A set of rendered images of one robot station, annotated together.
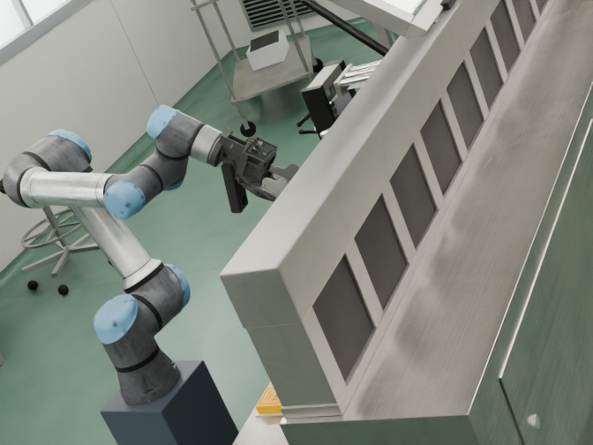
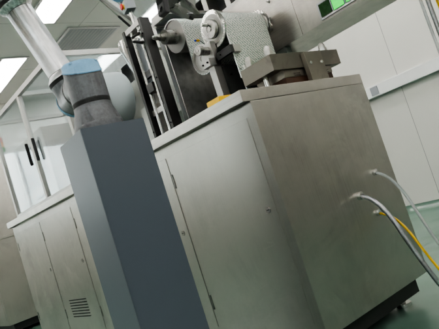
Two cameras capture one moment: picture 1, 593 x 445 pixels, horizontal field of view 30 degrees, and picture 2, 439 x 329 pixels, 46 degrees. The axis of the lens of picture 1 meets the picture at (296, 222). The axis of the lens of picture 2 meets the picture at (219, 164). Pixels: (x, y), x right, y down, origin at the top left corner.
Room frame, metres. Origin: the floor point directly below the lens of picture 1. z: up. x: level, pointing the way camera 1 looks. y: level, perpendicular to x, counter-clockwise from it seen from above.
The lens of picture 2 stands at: (1.65, 1.86, 0.59)
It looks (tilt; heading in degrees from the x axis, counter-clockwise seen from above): 4 degrees up; 287
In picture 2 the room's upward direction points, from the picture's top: 18 degrees counter-clockwise
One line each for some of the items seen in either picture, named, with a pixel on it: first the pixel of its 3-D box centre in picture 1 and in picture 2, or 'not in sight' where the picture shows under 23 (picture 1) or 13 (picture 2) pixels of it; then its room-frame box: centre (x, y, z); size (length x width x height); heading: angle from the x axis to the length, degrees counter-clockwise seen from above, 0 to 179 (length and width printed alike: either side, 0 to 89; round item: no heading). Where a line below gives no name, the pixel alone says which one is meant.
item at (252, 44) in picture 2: not in sight; (255, 53); (1.99, -0.16, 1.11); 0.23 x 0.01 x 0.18; 57
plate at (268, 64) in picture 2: not in sight; (292, 67); (1.86, -0.13, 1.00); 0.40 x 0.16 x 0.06; 57
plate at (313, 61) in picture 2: not in sight; (315, 66); (1.78, -0.09, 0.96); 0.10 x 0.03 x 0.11; 57
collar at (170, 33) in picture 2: not in sight; (169, 36); (2.32, -0.21, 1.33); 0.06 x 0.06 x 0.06; 57
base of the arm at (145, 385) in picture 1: (143, 369); (96, 117); (2.40, 0.48, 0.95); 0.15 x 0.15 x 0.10
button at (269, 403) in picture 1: (276, 399); (221, 101); (2.09, 0.19, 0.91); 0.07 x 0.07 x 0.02; 57
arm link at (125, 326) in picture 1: (124, 328); (84, 81); (2.41, 0.48, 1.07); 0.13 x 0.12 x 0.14; 135
